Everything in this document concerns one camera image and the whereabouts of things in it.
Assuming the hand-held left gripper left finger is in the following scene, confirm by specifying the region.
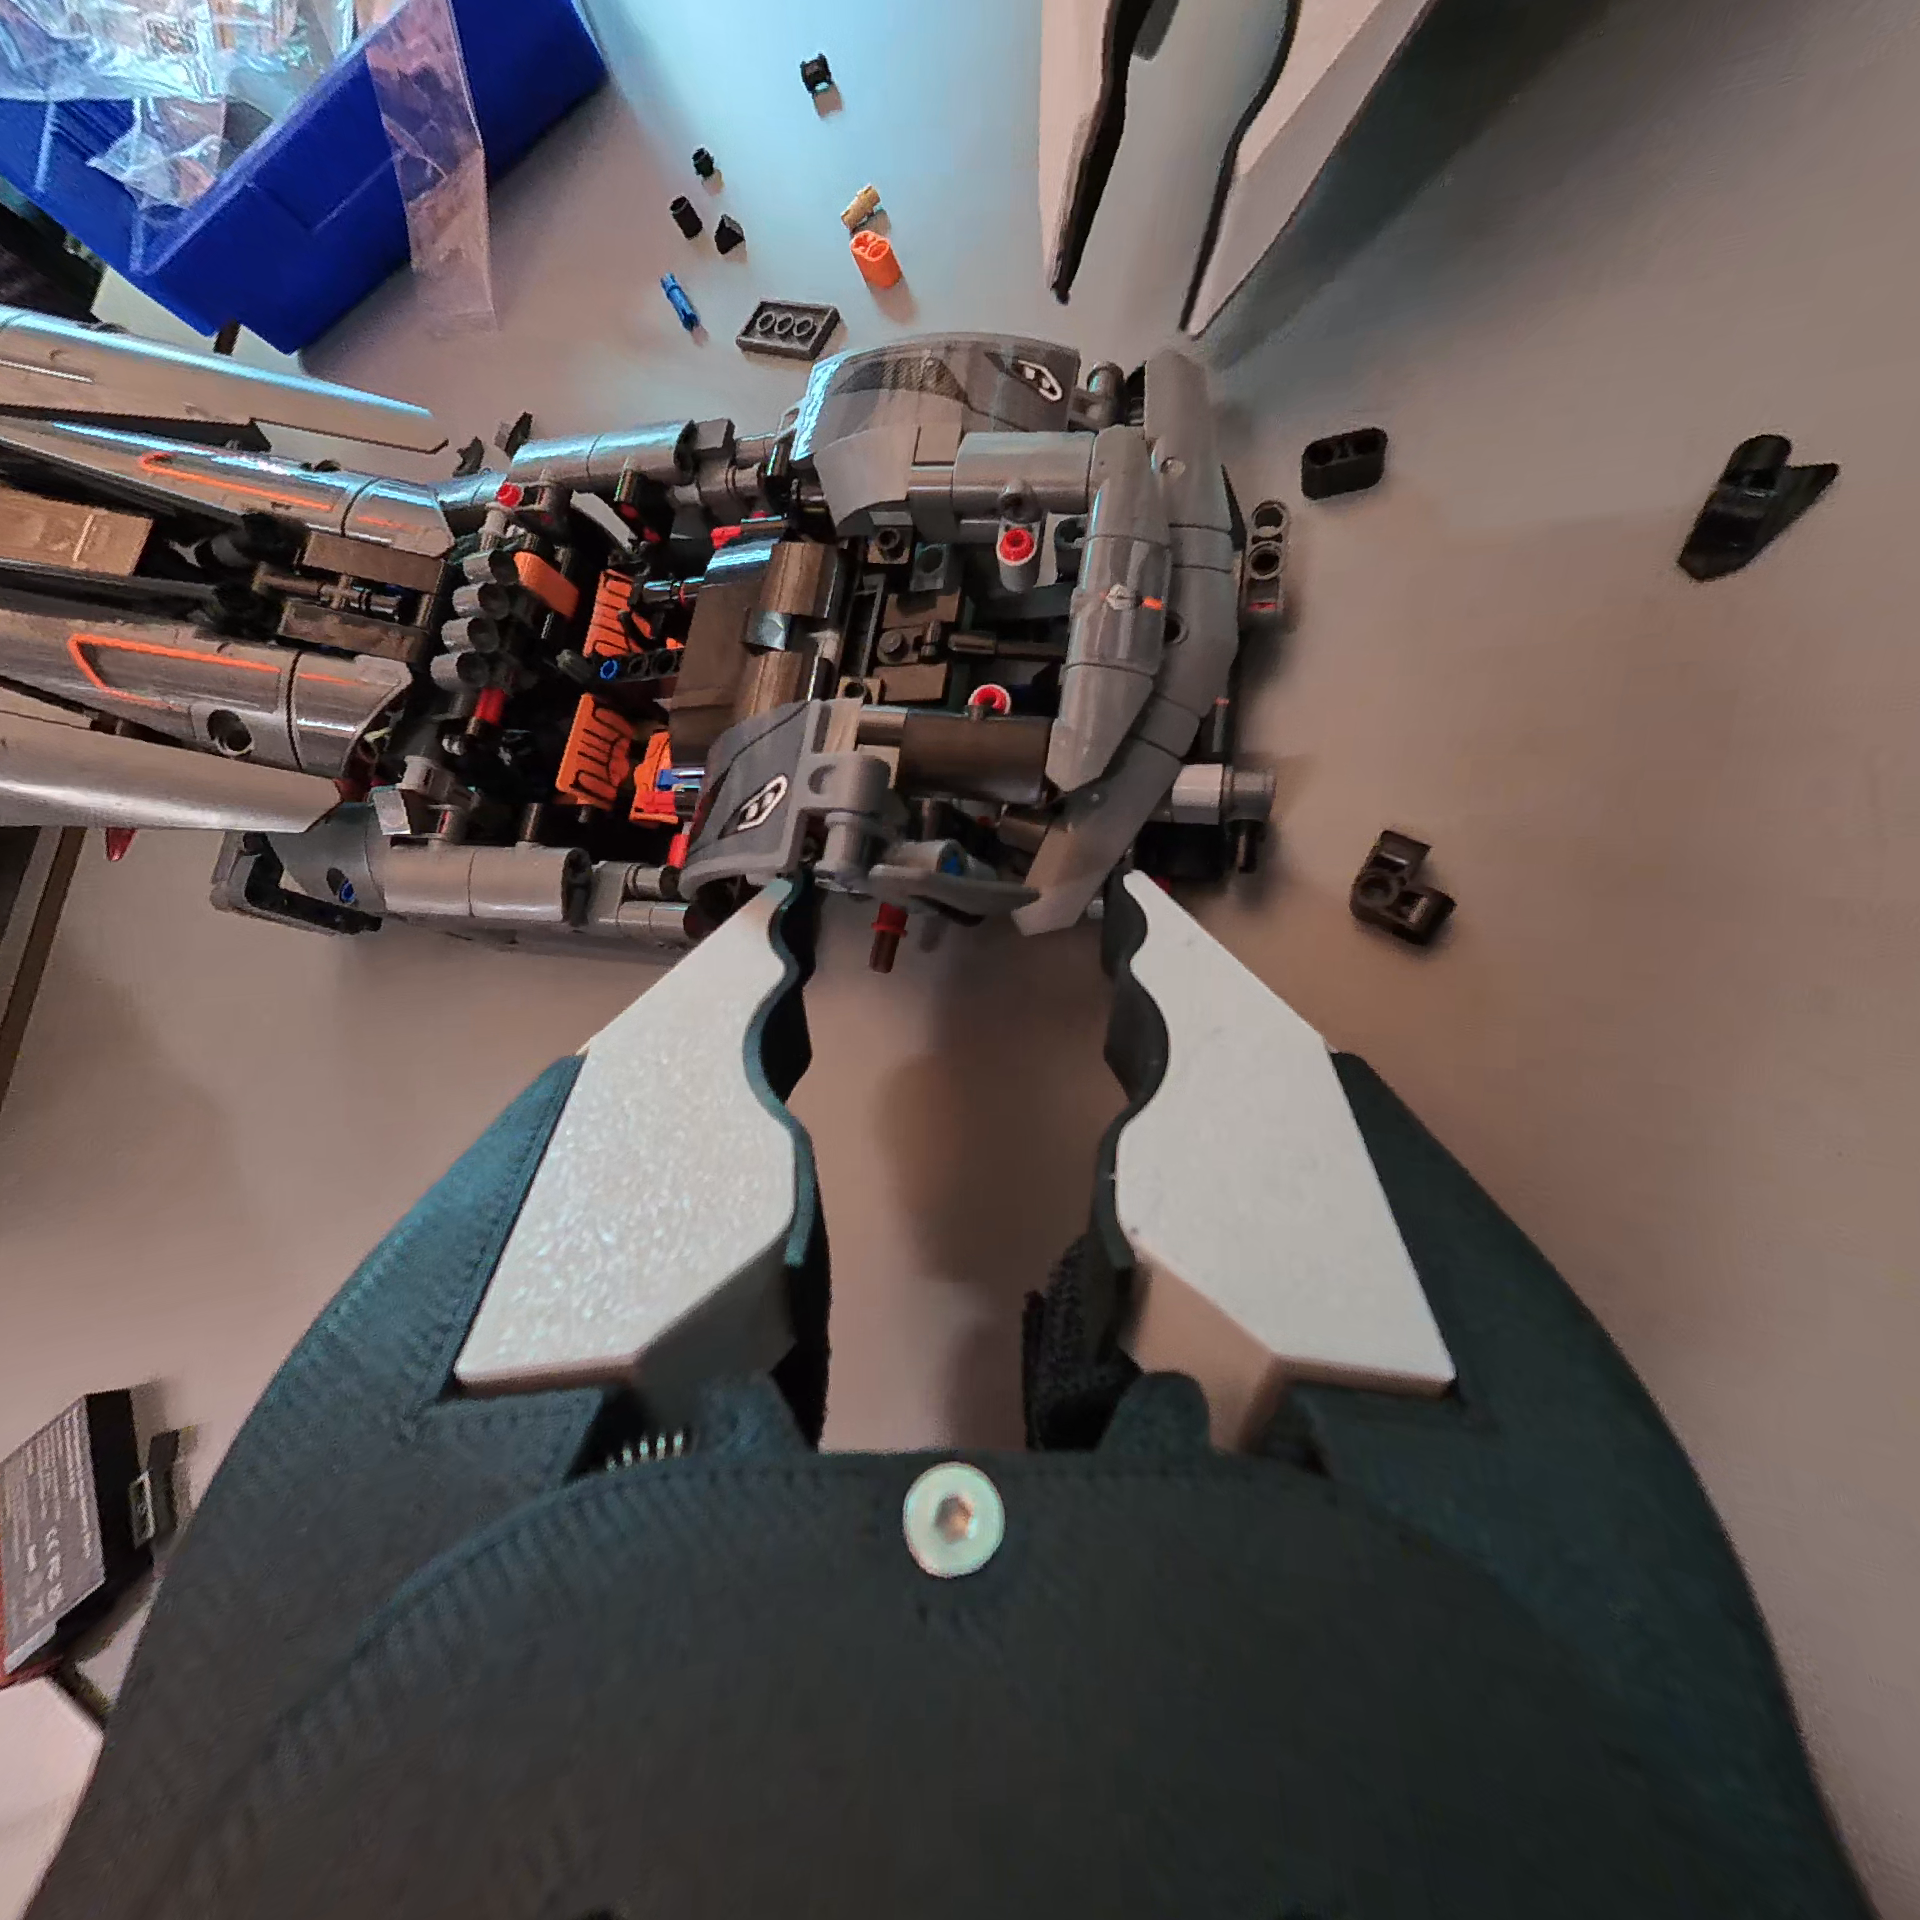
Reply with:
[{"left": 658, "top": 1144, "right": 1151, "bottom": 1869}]
[{"left": 456, "top": 877, "right": 823, "bottom": 1408}]

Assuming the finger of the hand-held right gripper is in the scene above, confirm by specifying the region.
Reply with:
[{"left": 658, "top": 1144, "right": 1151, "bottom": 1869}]
[
  {"left": 1177, "top": 0, "right": 1443, "bottom": 337},
  {"left": 1040, "top": 0, "right": 1179, "bottom": 302}
]

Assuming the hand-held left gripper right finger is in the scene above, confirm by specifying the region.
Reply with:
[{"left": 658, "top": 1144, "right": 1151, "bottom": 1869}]
[{"left": 1099, "top": 871, "right": 1462, "bottom": 1450}]

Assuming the grey lego car model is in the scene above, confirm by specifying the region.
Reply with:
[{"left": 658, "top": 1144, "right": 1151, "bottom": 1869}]
[{"left": 0, "top": 305, "right": 1290, "bottom": 962}]

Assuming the black lego angle connector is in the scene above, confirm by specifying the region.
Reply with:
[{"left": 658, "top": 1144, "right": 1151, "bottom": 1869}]
[{"left": 1346, "top": 829, "right": 1459, "bottom": 946}]

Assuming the black lego panel piece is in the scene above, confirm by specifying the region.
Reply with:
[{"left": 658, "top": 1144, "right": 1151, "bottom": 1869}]
[{"left": 1675, "top": 433, "right": 1840, "bottom": 585}]

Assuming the black battery pack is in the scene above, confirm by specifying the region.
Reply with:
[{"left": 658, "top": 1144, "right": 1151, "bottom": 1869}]
[{"left": 0, "top": 1386, "right": 185, "bottom": 1682}]

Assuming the blue plastic bin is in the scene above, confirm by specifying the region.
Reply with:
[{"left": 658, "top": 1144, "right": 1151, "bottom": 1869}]
[{"left": 0, "top": 0, "right": 608, "bottom": 354}]

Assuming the clear plastic bag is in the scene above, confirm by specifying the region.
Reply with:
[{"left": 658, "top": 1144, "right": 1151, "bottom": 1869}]
[{"left": 0, "top": 0, "right": 501, "bottom": 336}]

